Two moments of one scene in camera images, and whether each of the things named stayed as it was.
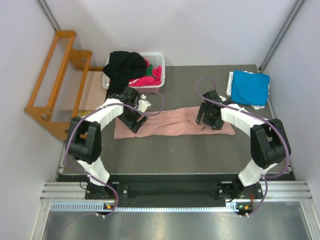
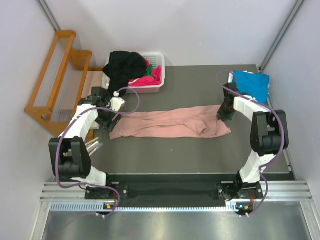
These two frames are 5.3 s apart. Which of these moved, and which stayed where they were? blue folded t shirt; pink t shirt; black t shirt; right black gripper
Moved: right black gripper
Stayed: blue folded t shirt; pink t shirt; black t shirt
